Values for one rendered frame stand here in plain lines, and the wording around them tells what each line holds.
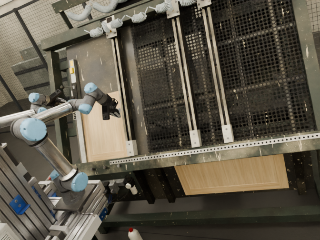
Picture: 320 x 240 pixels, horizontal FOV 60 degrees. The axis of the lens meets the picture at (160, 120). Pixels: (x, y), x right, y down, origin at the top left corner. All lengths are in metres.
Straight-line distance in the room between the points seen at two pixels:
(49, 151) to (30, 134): 0.15
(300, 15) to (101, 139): 1.78
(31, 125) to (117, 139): 1.01
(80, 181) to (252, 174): 1.41
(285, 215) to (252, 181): 0.35
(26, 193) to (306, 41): 2.00
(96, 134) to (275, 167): 1.52
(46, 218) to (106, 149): 0.78
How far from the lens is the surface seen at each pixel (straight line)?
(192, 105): 2.06
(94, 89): 1.78
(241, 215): 2.51
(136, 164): 2.27
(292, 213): 2.48
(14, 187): 1.86
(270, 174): 2.46
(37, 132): 1.54
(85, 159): 2.56
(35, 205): 1.93
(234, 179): 2.50
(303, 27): 2.11
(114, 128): 2.40
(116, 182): 2.39
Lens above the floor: 2.06
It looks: 26 degrees down
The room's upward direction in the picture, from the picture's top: 22 degrees counter-clockwise
